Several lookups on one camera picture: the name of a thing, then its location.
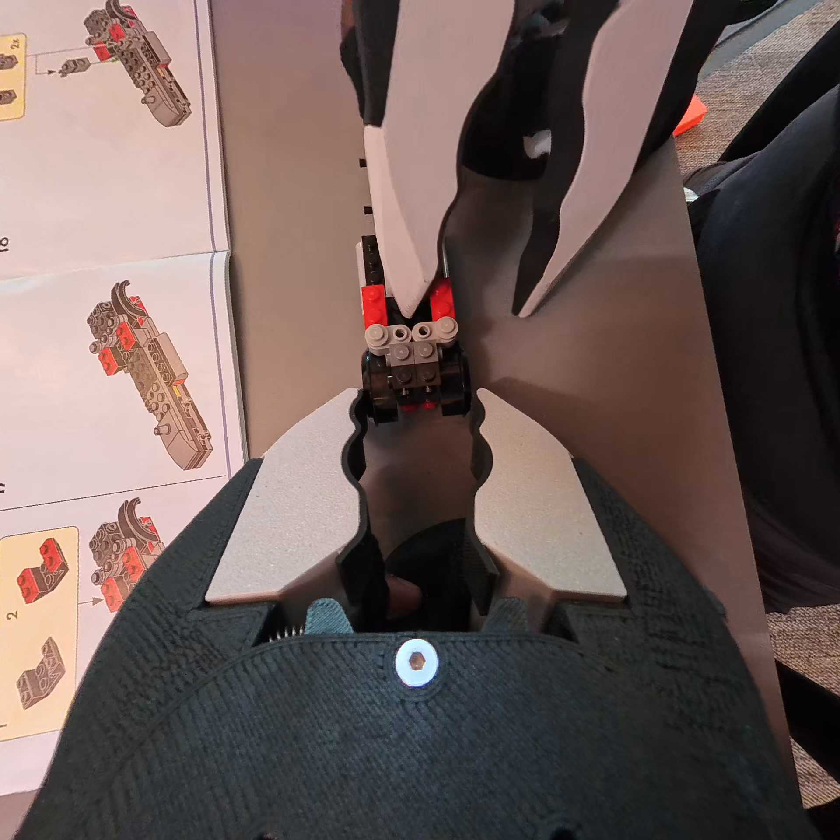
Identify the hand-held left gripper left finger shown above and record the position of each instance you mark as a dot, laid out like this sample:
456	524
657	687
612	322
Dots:
289	518

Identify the orange plastic piece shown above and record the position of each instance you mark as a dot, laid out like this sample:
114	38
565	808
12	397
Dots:
689	118

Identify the black cushion pad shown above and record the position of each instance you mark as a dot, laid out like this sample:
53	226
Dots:
505	151

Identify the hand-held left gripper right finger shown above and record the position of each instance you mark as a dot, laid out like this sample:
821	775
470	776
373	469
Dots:
544	518

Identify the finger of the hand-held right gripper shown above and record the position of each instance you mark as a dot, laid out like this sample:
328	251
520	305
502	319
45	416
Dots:
420	164
630	131

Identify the person's black pants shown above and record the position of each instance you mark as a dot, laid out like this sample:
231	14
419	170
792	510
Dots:
774	328

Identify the brick instruction booklet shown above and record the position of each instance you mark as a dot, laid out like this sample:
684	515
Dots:
98	197

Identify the grey black toy brick model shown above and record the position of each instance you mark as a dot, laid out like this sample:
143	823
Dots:
420	367

